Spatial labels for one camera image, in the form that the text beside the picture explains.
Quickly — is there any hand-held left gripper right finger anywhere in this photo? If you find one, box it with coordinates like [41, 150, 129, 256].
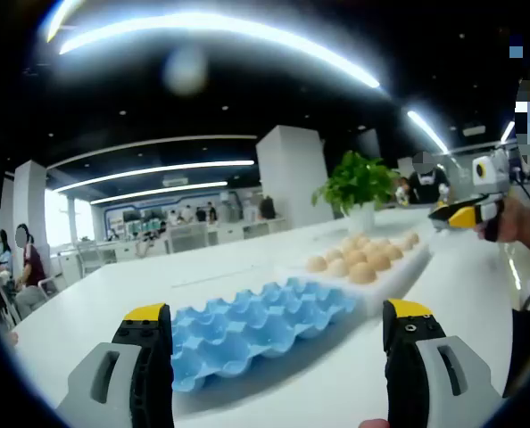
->
[382, 298, 505, 428]

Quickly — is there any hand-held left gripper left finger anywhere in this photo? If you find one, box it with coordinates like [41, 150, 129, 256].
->
[54, 302, 176, 428]

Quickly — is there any pile of brown eggs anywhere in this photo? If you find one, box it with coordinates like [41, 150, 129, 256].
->
[305, 231, 421, 285]

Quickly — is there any blue egg tray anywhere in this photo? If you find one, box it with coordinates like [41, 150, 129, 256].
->
[170, 276, 359, 393]

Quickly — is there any person's right hand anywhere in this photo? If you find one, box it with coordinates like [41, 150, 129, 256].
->
[476, 195, 530, 251]

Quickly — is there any white table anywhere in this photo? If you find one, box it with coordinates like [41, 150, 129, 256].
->
[8, 205, 516, 428]

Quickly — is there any short ceiling light strip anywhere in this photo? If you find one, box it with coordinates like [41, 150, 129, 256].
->
[406, 109, 450, 155]

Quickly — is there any green plant in white pot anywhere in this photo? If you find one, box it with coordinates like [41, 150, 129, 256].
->
[311, 150, 400, 233]

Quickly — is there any white mesh office chair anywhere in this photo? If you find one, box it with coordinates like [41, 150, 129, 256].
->
[169, 222, 211, 254]
[75, 240, 104, 277]

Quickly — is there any person's dark clothing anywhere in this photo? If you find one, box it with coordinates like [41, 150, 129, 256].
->
[503, 307, 530, 398]

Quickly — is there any long white counter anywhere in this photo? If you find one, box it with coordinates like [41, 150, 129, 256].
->
[50, 216, 288, 277]

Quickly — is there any straight ceiling light strip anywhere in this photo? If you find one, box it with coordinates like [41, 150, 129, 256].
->
[89, 180, 229, 206]
[53, 159, 256, 193]

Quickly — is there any wide white square pillar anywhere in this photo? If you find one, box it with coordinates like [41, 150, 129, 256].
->
[255, 124, 336, 231]

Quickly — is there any black backpack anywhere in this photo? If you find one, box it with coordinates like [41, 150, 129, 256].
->
[258, 195, 277, 220]

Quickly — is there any narrow white pillar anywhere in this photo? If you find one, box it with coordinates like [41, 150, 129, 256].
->
[12, 160, 48, 264]

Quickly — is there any long curved ceiling light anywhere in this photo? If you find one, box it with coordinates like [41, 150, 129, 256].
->
[58, 12, 381, 89]

